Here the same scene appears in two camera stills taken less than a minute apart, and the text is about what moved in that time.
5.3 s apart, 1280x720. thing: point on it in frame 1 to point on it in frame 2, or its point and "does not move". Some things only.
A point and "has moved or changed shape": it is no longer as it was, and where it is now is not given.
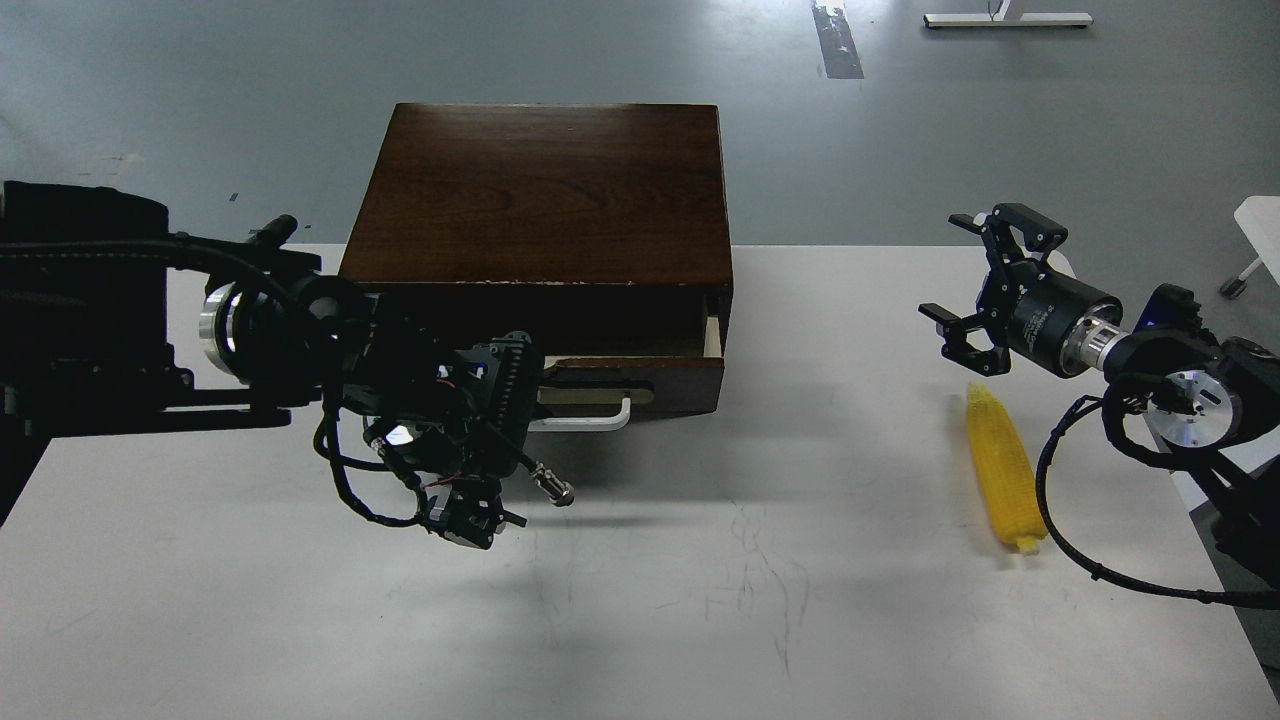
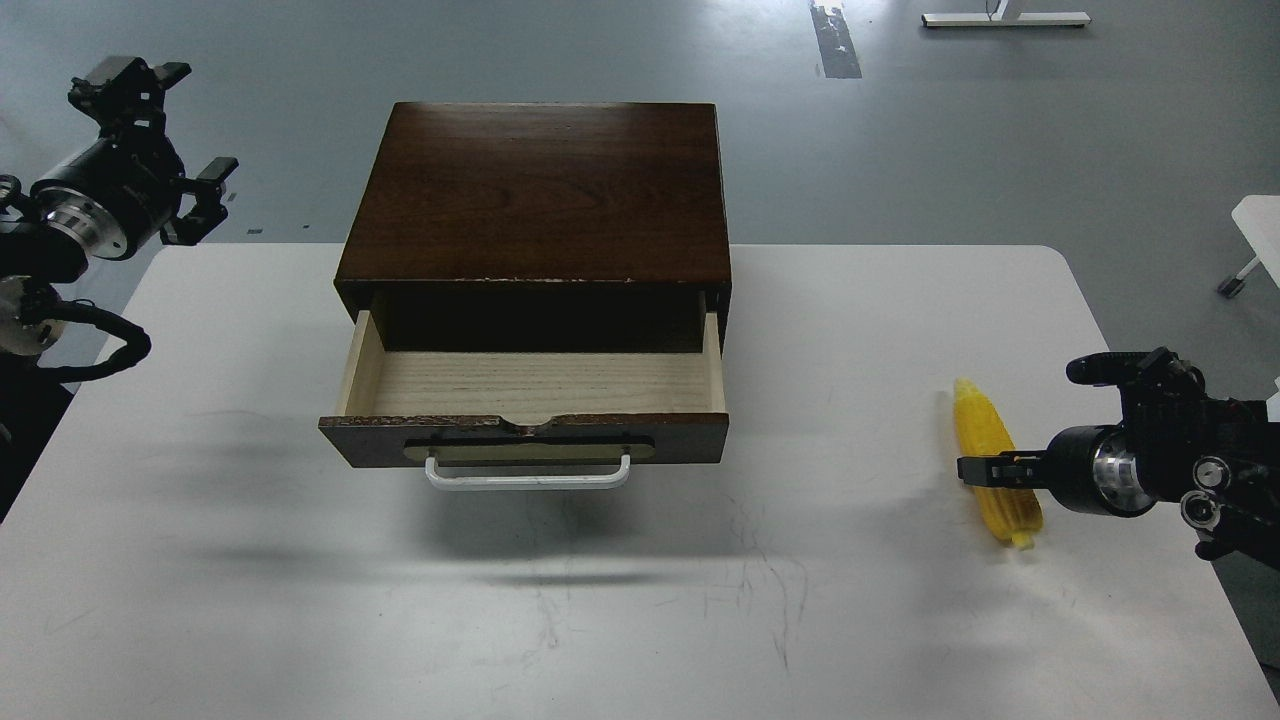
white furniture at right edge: x=1259 y=219 does not move
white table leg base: x=999 y=19 does not move
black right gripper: x=1058 y=321 to x=1101 y=469
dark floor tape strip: x=837 y=44 does not move
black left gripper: x=422 y=404 to x=118 y=197
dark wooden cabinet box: x=600 y=231 does not move
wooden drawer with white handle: x=603 y=393 has moved or changed shape
